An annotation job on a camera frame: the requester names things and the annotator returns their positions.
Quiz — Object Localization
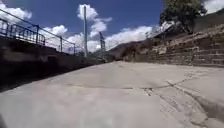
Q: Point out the grey utility pole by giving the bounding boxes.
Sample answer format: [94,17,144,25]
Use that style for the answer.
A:
[82,4,89,59]

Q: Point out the lattice pylon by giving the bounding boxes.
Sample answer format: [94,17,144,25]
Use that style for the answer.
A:
[98,31,107,61]

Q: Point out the blue metal railing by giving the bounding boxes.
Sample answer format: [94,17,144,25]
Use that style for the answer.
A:
[0,8,85,56]

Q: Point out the distant hill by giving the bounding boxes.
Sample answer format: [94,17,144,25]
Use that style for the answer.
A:
[106,40,145,62]

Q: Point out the brown brick wall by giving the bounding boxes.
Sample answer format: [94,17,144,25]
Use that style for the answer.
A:
[122,24,224,68]

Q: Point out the grey concrete road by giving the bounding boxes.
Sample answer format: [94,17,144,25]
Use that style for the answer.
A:
[0,60,224,128]

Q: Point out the green tree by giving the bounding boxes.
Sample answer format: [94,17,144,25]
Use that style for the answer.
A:
[159,0,208,34]

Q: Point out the dark low wall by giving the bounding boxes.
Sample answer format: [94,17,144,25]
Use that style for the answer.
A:
[0,35,111,93]

